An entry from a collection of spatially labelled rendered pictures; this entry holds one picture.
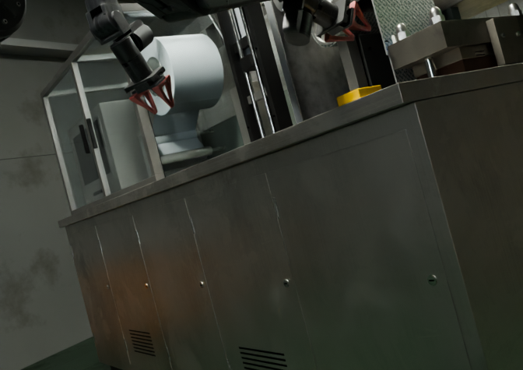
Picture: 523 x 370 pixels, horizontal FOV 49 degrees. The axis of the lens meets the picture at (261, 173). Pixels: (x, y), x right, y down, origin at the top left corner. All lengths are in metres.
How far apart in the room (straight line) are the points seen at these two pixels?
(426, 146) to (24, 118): 4.11
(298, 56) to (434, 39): 0.58
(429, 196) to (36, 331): 3.83
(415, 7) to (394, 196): 0.63
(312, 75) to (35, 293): 3.28
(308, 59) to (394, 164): 0.76
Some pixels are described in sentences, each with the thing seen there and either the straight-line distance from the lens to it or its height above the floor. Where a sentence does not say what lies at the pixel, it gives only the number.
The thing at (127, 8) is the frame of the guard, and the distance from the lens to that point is 2.35.
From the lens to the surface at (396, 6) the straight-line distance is 1.58.
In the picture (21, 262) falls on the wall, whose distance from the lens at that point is 4.62.
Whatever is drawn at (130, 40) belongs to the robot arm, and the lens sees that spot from 1.47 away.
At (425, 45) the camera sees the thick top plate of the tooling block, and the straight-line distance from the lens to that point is 1.38.
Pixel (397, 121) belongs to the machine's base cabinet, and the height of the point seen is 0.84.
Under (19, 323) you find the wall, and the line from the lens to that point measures 4.56.
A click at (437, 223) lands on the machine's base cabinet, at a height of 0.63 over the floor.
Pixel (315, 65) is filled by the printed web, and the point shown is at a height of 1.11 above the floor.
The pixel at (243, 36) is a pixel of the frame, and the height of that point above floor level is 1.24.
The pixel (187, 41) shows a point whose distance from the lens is 2.41.
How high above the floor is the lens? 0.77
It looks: 2 degrees up
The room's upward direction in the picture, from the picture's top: 15 degrees counter-clockwise
